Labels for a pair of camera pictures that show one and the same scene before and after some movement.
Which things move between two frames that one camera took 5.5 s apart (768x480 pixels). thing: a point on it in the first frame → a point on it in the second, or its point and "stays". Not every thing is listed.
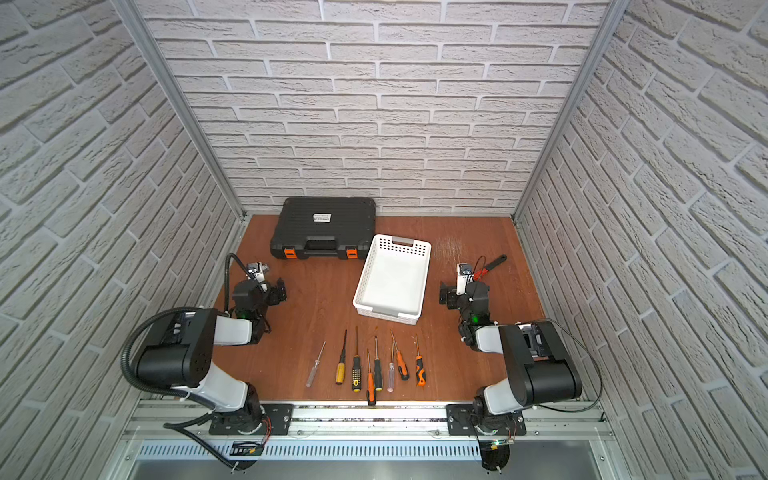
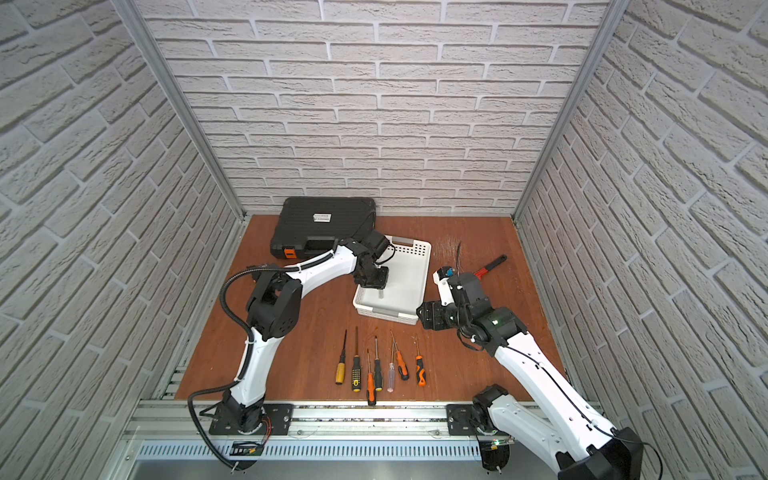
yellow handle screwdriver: (340, 367) stays
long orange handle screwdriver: (371, 395) stays
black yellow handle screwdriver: (356, 366) stays
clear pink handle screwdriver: (391, 373) stays
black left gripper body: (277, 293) → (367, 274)
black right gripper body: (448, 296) → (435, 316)
